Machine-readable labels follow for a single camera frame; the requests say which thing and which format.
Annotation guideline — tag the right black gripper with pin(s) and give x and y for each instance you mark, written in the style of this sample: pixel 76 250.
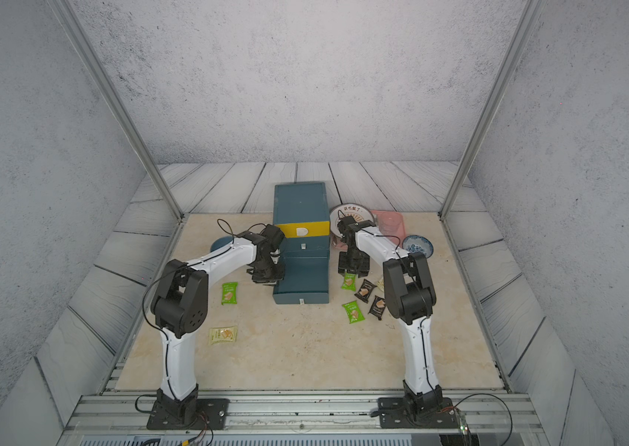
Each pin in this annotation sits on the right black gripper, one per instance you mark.
pixel 361 271

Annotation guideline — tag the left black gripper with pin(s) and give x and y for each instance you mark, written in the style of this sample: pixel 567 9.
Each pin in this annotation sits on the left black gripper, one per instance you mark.
pixel 281 274

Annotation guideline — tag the green cookie packet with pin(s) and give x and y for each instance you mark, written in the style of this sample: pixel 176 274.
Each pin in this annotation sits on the green cookie packet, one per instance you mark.
pixel 349 282
pixel 353 312
pixel 229 293

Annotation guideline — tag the black cookie packet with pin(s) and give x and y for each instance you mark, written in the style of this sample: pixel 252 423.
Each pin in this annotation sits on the black cookie packet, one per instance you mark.
pixel 378 307
pixel 365 290

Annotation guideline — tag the yellow top drawer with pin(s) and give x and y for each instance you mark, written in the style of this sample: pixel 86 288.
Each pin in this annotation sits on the yellow top drawer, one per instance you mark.
pixel 305 229

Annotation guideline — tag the teal drawer cabinet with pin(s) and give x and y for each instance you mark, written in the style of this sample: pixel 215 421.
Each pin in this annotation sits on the teal drawer cabinet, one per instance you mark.
pixel 300 202

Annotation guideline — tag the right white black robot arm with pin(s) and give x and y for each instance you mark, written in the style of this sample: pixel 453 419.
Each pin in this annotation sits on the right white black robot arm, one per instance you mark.
pixel 409 296

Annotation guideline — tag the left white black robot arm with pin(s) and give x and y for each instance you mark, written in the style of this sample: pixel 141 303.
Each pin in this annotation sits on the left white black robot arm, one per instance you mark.
pixel 180 307

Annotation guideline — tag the white plate orange sunburst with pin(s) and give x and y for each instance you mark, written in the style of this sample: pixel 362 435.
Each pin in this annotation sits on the white plate orange sunburst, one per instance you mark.
pixel 359 213

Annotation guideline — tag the blue ceramic dish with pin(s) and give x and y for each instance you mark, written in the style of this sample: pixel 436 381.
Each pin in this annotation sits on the blue ceramic dish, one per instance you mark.
pixel 222 244

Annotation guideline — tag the pink plastic tray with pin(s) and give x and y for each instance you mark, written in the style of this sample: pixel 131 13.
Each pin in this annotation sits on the pink plastic tray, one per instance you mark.
pixel 391 225

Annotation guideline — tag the blue white patterned bowl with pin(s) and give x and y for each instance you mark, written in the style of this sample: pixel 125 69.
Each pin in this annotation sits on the blue white patterned bowl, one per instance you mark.
pixel 418 244

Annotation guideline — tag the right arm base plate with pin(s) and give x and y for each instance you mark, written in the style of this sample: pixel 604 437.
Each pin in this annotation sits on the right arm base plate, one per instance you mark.
pixel 398 413

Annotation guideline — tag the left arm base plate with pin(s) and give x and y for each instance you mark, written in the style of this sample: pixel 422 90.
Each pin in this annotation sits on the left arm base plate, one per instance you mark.
pixel 203 413

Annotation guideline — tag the aluminium mounting rail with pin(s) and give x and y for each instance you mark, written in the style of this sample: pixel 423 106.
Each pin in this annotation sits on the aluminium mounting rail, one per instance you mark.
pixel 307 418

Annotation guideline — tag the right aluminium frame post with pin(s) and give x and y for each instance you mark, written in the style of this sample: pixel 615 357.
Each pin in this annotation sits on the right aluminium frame post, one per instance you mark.
pixel 530 16

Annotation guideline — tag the aluminium frame post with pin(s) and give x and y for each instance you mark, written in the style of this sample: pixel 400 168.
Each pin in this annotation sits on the aluminium frame post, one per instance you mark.
pixel 530 16
pixel 82 44

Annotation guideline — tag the left aluminium frame post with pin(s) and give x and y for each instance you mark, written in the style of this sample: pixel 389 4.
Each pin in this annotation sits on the left aluminium frame post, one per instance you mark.
pixel 82 44

